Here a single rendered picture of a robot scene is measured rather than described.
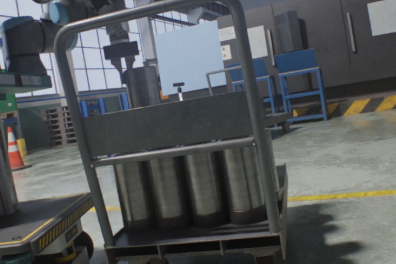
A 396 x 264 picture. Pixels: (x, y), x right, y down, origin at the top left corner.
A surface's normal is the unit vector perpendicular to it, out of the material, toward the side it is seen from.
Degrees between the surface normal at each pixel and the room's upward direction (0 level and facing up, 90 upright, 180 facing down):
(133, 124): 98
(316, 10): 87
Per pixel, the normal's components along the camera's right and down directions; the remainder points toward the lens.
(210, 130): -0.21, 0.23
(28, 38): 0.69, -0.05
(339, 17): -0.40, 0.06
